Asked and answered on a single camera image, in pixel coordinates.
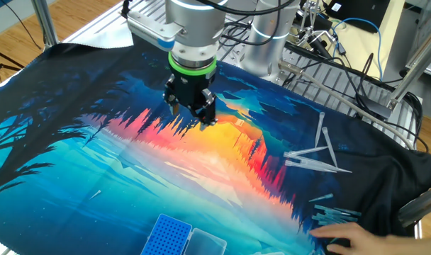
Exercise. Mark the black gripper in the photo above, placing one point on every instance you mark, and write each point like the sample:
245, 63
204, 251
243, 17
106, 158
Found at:
189, 88

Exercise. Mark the black electronics box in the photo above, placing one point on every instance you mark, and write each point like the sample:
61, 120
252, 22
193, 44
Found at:
364, 14

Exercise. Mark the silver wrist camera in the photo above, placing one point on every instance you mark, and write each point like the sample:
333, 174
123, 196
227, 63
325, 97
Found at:
148, 28

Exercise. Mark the white equipment rack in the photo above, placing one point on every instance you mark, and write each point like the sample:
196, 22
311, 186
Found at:
424, 14

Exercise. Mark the bare person forearm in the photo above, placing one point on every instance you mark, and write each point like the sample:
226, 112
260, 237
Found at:
414, 246

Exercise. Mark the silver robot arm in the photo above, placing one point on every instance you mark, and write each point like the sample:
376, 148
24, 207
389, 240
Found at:
197, 28

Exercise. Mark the printed forest sunset cloth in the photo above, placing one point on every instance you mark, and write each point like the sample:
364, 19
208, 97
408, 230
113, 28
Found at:
130, 177

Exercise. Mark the blue pipette tip rack box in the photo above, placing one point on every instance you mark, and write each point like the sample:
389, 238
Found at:
167, 235

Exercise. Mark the medium translucent pipette tip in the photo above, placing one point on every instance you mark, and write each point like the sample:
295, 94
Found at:
343, 217
327, 208
322, 197
348, 212
323, 219

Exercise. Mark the black power adapter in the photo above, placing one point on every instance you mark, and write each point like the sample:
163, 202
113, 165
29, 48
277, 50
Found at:
375, 108

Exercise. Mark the metal clamp stand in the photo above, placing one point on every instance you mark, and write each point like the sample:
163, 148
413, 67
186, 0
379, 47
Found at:
306, 21

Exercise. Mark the small clear pipette tip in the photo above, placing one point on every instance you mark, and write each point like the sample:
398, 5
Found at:
96, 194

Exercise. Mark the aluminium frame post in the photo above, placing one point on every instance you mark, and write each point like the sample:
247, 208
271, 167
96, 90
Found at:
414, 69
421, 205
44, 25

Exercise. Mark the large clear pipette tip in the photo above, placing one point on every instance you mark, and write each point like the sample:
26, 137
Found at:
330, 145
319, 127
304, 152
343, 170
307, 166

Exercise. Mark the bare person hand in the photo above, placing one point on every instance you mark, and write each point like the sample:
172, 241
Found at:
357, 241

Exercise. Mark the beige desk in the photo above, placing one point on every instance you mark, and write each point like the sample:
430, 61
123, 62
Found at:
357, 49

